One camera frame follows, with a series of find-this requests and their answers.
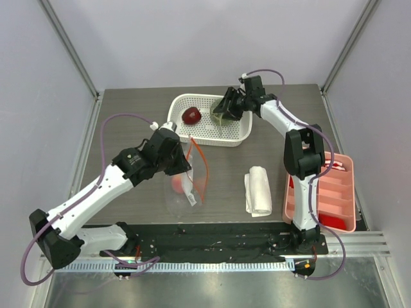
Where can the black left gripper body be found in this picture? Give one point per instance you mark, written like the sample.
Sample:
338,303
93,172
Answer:
174,164

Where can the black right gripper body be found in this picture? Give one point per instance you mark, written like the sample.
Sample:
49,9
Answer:
235,101

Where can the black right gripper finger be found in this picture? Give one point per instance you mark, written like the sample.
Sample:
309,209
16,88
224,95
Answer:
230,110
231,95

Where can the green fake broccoli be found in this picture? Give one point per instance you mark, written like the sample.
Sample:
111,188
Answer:
218,118

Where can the red fake tomato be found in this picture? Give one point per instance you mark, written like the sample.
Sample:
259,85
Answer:
176,184

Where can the dark red fake fruit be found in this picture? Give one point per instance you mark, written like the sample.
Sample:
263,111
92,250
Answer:
191,116

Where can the clear zip top bag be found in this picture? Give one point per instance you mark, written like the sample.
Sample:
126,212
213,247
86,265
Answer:
194,183

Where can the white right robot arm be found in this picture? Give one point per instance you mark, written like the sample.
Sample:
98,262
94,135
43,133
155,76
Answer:
304,155

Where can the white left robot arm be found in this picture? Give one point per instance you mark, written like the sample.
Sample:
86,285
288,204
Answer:
60,233

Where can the white perforated plastic basket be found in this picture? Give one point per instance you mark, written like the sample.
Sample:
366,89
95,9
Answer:
208,131

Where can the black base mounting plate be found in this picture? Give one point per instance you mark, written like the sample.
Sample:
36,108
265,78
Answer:
215,243

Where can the white folded towel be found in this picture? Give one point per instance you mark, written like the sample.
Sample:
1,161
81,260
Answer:
257,192

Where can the red white striped packet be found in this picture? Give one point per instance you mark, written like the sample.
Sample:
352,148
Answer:
335,165

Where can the pink divided tray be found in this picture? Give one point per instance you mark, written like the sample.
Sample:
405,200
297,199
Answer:
342,177

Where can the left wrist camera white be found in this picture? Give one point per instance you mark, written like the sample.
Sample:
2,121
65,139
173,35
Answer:
170,125

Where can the white slotted cable duct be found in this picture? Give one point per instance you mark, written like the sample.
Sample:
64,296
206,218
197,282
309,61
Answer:
89,266

